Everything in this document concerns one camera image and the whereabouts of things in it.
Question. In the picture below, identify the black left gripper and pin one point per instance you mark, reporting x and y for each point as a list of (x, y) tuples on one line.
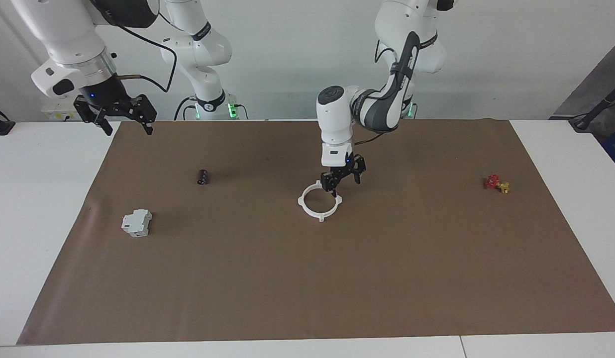
[(340, 173)]

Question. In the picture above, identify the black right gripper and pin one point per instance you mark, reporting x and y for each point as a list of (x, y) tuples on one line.
[(108, 94)]

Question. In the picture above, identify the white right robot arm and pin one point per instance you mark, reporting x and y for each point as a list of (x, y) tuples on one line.
[(73, 30)]

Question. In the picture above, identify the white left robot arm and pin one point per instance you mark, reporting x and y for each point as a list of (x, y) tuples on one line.
[(382, 107)]

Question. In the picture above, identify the white power socket box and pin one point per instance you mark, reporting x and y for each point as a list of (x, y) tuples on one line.
[(53, 112)]

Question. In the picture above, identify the black cylindrical capacitor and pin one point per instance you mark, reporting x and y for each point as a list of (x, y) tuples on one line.
[(203, 177)]

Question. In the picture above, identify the grey circuit breaker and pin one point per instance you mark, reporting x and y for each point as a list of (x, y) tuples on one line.
[(136, 223)]

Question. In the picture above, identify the brown paper mat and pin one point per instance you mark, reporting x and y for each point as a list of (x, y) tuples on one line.
[(307, 278)]

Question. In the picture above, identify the red and yellow valve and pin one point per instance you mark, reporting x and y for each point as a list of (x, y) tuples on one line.
[(494, 182)]

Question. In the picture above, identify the black stand leg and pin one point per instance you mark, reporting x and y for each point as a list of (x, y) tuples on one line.
[(593, 112)]

